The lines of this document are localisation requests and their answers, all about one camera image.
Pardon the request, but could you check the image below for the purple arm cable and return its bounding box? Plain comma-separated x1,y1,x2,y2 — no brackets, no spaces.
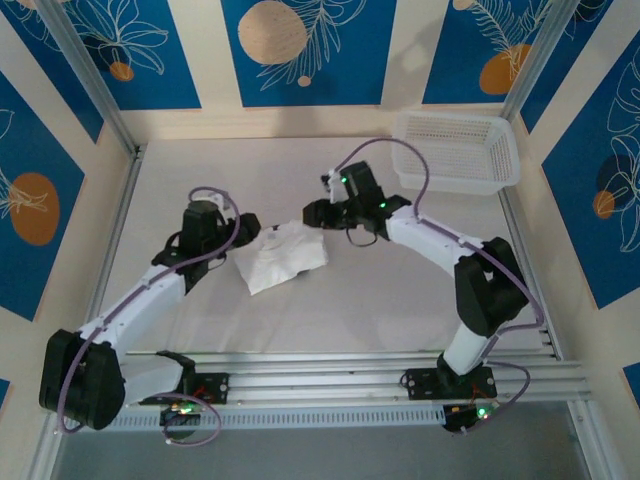
337,138,547,435
55,186,242,446

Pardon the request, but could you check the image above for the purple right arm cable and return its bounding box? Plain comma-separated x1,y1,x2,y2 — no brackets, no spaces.
337,138,547,435

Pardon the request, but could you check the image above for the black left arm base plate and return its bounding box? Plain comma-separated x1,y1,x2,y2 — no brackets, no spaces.
138,372,230,405

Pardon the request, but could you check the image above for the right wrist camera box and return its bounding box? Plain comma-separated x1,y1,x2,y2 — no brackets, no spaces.
319,168,347,202

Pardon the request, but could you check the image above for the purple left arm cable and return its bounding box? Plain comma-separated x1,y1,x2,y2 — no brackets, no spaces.
55,186,242,446

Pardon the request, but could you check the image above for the white t-shirt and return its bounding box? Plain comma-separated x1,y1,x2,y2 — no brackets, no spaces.
233,219,330,296

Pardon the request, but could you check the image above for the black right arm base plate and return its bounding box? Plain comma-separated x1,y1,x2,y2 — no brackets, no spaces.
403,367,499,401

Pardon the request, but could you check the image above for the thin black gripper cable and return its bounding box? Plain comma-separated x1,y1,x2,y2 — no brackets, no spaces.
346,225,377,247

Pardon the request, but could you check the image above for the aluminium frame post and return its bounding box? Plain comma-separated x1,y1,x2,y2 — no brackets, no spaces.
499,0,594,124
34,0,146,159

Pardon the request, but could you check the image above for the grey slotted cable duct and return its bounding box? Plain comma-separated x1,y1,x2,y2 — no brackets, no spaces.
107,404,449,434

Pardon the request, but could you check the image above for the white perforated plastic basket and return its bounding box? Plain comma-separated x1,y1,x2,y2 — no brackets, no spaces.
392,110,521,196

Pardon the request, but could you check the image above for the aluminium mounting rail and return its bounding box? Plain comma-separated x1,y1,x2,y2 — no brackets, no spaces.
42,349,594,414

